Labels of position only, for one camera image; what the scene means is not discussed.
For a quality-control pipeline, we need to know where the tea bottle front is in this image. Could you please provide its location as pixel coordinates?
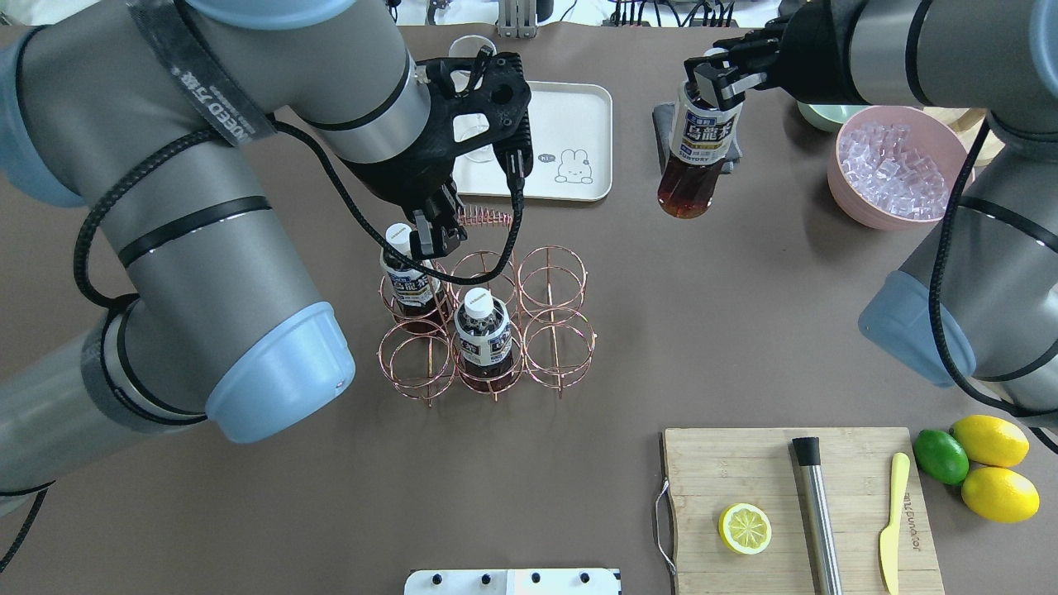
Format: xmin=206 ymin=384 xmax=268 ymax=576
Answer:
xmin=657 ymin=48 xmax=744 ymax=219

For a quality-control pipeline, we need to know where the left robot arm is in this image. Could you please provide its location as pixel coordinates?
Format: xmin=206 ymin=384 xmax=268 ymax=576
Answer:
xmin=2 ymin=1 xmax=532 ymax=511

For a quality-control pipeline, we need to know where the yellow plastic knife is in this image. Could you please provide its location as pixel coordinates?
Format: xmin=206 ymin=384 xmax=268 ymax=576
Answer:
xmin=878 ymin=452 xmax=910 ymax=594

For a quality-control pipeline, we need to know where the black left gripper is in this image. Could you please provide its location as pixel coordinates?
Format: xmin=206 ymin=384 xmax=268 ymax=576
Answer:
xmin=341 ymin=50 xmax=534 ymax=260

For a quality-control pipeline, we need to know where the half lemon slice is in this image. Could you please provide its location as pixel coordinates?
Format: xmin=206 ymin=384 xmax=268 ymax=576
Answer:
xmin=717 ymin=503 xmax=772 ymax=556

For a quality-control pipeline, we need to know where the lower yellow lemon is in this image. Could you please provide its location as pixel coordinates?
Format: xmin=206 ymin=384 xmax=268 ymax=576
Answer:
xmin=960 ymin=466 xmax=1041 ymax=524

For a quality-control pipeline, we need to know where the steel muddler black tip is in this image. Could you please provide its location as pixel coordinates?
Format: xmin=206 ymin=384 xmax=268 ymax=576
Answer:
xmin=791 ymin=436 xmax=844 ymax=594

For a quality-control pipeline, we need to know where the bamboo cutting board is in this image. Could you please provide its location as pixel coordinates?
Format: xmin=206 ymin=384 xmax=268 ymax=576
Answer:
xmin=660 ymin=428 xmax=946 ymax=594

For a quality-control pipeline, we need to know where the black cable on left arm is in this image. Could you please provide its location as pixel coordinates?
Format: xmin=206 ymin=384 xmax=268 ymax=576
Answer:
xmin=0 ymin=124 xmax=530 ymax=571

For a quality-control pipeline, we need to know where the pink bowl of ice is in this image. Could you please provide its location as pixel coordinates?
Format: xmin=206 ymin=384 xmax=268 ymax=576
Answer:
xmin=827 ymin=107 xmax=968 ymax=231

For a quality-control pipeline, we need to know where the mint green bowl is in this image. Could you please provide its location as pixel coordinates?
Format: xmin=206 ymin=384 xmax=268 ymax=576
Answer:
xmin=796 ymin=102 xmax=868 ymax=132

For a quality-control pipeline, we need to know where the yellow lemon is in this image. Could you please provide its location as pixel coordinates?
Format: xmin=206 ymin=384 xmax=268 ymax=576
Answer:
xmin=949 ymin=414 xmax=1029 ymax=468
xmin=960 ymin=466 xmax=1041 ymax=524

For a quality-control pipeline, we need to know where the tea bottle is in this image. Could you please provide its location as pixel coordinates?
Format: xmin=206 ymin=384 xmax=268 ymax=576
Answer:
xmin=455 ymin=288 xmax=514 ymax=393
xmin=380 ymin=251 xmax=449 ymax=333
xmin=657 ymin=48 xmax=744 ymax=219

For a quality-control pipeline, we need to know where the cream rabbit tray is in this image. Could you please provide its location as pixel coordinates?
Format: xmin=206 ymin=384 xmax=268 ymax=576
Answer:
xmin=453 ymin=80 xmax=613 ymax=202

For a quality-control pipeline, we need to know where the upper yellow lemon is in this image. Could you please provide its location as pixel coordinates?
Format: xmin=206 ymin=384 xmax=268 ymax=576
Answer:
xmin=949 ymin=414 xmax=1029 ymax=468

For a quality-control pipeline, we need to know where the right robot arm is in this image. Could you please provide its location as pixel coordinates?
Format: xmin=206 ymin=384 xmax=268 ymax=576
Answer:
xmin=685 ymin=1 xmax=1057 ymax=431

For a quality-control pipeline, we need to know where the green lime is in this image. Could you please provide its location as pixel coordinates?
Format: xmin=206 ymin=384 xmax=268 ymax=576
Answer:
xmin=912 ymin=429 xmax=969 ymax=486

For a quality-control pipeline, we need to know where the copper wire bottle basket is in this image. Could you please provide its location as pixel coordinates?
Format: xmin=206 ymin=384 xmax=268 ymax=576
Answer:
xmin=375 ymin=245 xmax=597 ymax=407

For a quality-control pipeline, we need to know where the tea bottle rear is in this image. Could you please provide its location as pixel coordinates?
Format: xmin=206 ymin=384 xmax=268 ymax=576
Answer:
xmin=380 ymin=251 xmax=449 ymax=333

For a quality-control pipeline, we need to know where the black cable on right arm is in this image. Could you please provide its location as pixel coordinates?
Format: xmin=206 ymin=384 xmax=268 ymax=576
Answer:
xmin=927 ymin=120 xmax=1058 ymax=455

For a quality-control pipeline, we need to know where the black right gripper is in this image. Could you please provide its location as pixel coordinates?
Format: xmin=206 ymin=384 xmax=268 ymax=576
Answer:
xmin=685 ymin=2 xmax=865 ymax=110

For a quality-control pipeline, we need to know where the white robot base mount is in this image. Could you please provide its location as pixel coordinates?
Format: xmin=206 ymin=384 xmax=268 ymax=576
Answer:
xmin=403 ymin=567 xmax=622 ymax=594

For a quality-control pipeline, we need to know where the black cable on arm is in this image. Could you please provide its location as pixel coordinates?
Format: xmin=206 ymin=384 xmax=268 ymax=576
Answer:
xmin=927 ymin=120 xmax=1058 ymax=455
xmin=0 ymin=124 xmax=530 ymax=571

